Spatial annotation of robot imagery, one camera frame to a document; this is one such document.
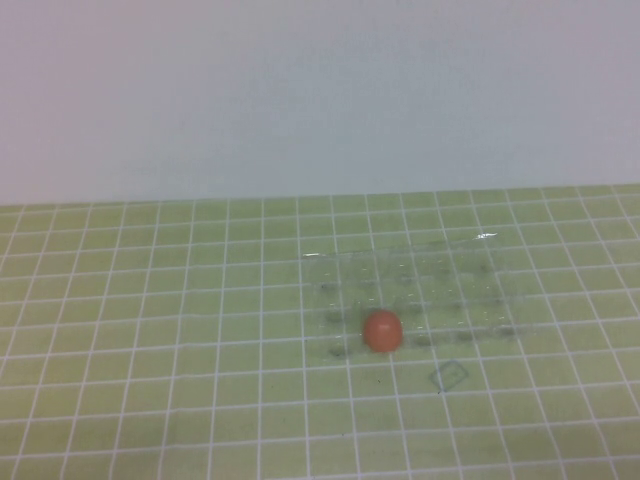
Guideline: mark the brown egg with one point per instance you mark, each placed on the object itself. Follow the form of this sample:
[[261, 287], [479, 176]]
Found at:
[[382, 331]]

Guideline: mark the clear plastic egg tray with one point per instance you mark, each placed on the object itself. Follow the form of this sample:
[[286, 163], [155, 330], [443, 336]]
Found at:
[[440, 300]]

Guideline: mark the green grid table mat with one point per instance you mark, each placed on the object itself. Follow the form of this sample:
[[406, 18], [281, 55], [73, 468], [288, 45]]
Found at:
[[150, 350]]

